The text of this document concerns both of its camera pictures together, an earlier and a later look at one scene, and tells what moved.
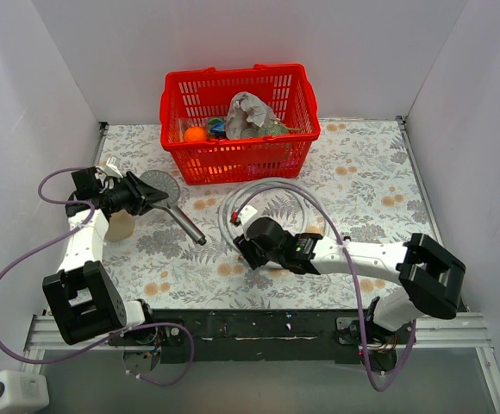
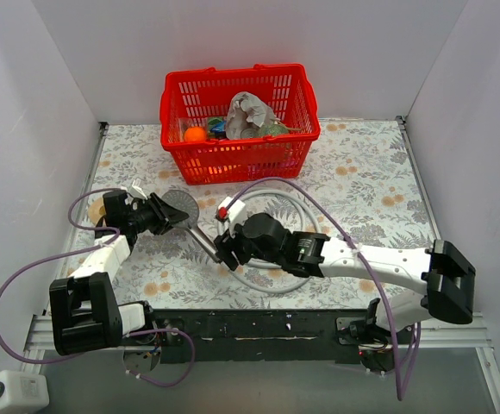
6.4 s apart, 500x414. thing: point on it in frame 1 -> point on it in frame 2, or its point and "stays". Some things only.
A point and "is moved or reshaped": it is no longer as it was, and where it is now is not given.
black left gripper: x=134 y=191 -> x=158 y=214
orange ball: x=195 y=134 stays
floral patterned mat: x=365 y=188 stays
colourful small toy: x=219 y=128 stays
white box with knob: x=9 y=392 stays
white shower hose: x=320 y=212 is moved or reshaped
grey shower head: x=167 y=183 -> x=187 y=203
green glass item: x=276 y=129 stays
